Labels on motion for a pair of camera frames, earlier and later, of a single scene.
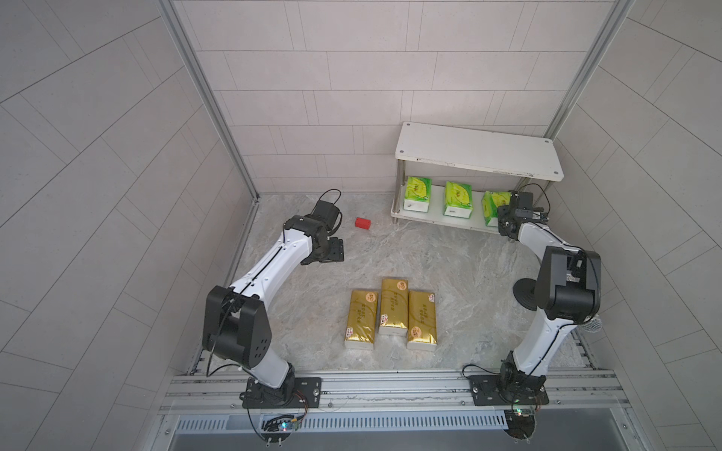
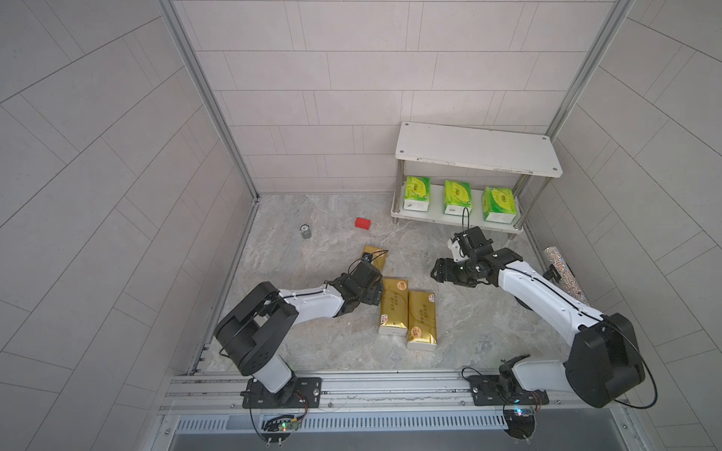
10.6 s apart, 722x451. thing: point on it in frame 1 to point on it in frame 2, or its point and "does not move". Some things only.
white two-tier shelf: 490,151 does not move
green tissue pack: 491,203 does not move
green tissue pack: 458,200 does not move
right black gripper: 505,209 to 447,263
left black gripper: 337,252 to 374,293
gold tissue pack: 362,319 to 379,256
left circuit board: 278,429 does not move
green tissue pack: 417,194 does not move
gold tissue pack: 421,321 does not move
